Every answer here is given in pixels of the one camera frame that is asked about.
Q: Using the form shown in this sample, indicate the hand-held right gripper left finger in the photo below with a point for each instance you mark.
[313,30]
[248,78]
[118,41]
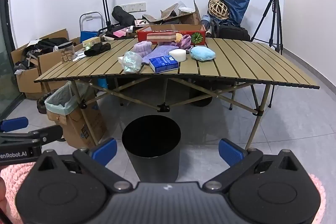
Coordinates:
[105,151]

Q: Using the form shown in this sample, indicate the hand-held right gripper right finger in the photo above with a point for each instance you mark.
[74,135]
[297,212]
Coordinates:
[231,151]

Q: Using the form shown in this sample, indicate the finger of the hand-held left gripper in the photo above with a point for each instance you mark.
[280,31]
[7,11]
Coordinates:
[50,133]
[15,123]

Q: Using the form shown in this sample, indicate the black trash bin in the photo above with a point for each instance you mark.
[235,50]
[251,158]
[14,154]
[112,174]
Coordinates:
[152,161]

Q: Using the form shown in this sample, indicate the clear plastic bag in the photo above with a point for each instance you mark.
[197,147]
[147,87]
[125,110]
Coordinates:
[131,61]

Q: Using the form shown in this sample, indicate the light blue fluffy cloth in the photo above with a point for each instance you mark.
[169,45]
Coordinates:
[203,53]

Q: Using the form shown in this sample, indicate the blue tissue pack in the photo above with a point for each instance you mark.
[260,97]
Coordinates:
[164,64]

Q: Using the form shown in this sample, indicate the white round sponge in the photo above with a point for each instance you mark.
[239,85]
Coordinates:
[178,55]

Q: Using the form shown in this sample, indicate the lilac fluffy cloth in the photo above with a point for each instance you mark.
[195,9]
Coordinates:
[143,47]

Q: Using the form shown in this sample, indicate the purple knitted cloth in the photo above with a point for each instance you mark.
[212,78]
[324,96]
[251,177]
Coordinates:
[157,52]

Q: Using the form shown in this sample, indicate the red cardboard box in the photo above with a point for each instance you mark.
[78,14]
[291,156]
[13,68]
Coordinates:
[141,36]

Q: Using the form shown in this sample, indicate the pink sponge block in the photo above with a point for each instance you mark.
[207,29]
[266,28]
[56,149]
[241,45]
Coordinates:
[161,36]

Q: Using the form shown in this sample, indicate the person's left forearm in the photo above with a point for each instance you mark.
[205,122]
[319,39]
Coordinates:
[15,176]

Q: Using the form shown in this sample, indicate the pale green bag liner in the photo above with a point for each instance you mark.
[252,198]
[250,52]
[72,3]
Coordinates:
[57,106]

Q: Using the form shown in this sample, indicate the bin with black bag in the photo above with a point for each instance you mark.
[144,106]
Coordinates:
[42,106]

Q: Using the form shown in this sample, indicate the cardboard box with blue print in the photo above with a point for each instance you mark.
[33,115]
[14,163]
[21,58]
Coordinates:
[86,121]

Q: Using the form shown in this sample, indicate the cardboard box with clothes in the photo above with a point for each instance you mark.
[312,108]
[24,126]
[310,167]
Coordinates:
[29,85]

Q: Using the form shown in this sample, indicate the glass sliding door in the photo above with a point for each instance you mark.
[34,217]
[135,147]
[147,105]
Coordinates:
[6,77]

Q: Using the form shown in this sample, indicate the plain cardboard box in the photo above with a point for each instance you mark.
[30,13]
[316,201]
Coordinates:
[50,69]

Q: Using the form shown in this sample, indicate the clear snack jar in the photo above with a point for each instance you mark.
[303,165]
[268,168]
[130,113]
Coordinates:
[67,53]

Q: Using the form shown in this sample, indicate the white plastic wrapper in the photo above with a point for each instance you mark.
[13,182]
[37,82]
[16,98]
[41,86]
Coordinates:
[78,56]

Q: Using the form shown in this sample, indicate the pile of dark clothes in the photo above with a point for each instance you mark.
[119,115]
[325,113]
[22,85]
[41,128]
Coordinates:
[47,44]

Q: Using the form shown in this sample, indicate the tan folding table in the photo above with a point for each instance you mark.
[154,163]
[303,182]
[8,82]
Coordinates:
[236,61]

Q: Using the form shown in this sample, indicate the person's pink fluffy clothing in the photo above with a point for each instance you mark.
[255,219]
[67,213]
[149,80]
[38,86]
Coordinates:
[317,192]

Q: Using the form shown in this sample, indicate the black gloves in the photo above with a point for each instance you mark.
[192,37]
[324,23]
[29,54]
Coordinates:
[95,49]

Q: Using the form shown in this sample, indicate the pale yellow box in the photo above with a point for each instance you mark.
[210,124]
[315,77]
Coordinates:
[90,41]

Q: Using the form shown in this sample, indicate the black suitcase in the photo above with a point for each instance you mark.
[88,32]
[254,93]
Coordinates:
[233,32]

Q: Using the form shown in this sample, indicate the pink cloth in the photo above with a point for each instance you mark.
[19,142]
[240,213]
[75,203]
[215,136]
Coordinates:
[120,33]

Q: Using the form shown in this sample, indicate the blue water bottle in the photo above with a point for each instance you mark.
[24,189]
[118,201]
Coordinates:
[206,21]

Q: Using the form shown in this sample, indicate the white picture box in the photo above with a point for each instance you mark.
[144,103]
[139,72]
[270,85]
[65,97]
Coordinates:
[140,23]

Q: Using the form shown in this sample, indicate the black bag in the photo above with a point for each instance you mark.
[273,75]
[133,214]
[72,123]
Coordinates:
[123,15]

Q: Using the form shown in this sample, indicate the brown open cardboard box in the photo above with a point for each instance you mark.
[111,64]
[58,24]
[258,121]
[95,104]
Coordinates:
[189,19]

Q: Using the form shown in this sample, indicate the wicker ball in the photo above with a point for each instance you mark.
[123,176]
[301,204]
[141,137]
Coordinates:
[219,9]

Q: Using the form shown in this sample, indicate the dark blue bag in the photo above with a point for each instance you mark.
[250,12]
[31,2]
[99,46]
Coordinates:
[237,7]

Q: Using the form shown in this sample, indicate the white flat box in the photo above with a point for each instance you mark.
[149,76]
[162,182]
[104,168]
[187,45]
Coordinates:
[186,10]

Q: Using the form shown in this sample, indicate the silver folding stool frame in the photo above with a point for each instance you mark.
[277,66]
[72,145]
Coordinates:
[90,13]

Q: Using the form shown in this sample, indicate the white wall socket panel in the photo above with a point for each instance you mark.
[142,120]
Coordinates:
[134,6]

